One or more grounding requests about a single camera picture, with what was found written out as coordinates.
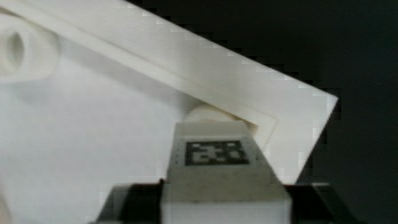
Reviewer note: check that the white square tabletop part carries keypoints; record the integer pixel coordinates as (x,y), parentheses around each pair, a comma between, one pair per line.
(107,72)

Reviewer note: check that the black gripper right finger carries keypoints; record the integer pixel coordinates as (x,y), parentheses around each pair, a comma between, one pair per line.
(318,207)

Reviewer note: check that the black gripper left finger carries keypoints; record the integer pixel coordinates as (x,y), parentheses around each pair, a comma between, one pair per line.
(132,204)

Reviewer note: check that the white table leg with tag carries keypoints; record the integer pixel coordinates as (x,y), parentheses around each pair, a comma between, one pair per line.
(222,189)

